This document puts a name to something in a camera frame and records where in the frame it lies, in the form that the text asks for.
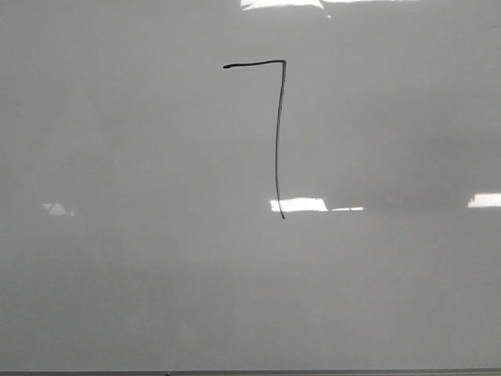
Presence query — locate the white glossy whiteboard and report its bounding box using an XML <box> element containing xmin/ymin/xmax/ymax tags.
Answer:
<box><xmin>1</xmin><ymin>1</ymin><xmax>500</xmax><ymax>372</ymax></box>

